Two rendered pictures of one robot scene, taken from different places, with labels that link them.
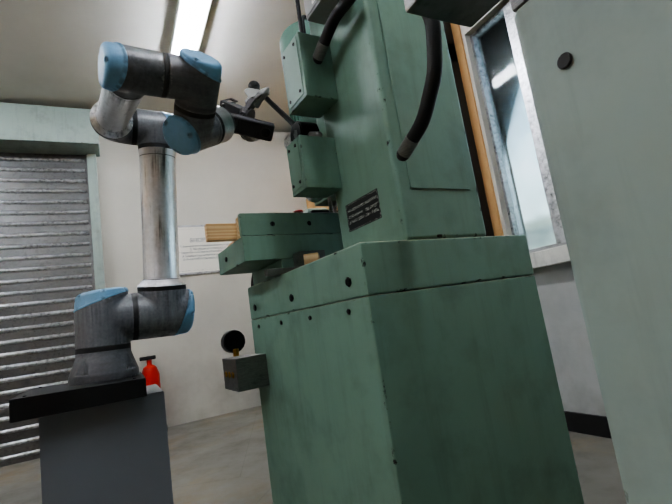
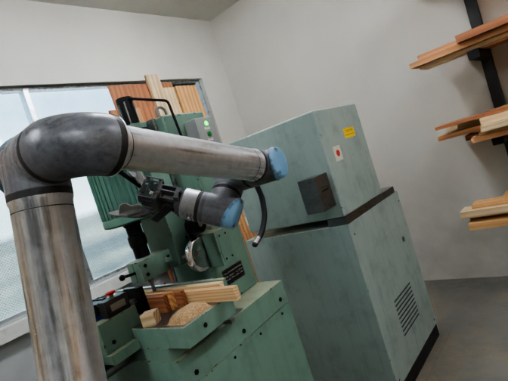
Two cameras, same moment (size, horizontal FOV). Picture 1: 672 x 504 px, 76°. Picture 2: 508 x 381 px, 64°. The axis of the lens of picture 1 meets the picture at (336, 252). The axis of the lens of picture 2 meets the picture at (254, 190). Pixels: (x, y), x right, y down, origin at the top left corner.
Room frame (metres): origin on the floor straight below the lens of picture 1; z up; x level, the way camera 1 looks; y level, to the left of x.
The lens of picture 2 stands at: (1.28, 1.41, 1.24)
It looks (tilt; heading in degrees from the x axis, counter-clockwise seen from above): 3 degrees down; 248
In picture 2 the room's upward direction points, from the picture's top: 18 degrees counter-clockwise
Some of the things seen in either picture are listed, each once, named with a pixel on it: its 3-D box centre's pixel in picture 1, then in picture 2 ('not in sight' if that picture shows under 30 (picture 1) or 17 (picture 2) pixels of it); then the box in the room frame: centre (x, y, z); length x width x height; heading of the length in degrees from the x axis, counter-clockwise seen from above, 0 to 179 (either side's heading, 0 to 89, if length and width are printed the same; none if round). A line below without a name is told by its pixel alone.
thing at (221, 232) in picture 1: (331, 229); (161, 298); (1.16, 0.00, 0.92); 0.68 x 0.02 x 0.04; 122
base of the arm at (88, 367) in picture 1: (104, 362); not in sight; (1.33, 0.75, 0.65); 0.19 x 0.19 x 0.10
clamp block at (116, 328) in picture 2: not in sight; (108, 329); (1.34, 0.08, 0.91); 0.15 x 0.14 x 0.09; 122
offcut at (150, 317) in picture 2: not in sight; (150, 317); (1.22, 0.16, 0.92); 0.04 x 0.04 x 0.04; 59
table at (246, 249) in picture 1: (324, 254); (135, 329); (1.27, 0.03, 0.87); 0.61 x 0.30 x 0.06; 122
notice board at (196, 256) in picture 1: (208, 248); not in sight; (3.93, 1.17, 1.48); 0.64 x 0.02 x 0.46; 118
